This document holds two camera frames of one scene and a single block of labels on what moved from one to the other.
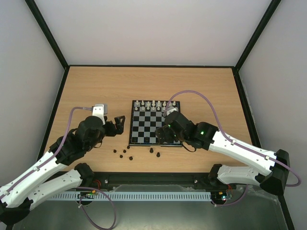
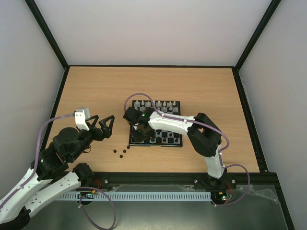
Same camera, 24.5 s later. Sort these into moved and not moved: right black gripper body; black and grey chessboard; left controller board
Moved: right black gripper body
Not moved: black and grey chessboard; left controller board
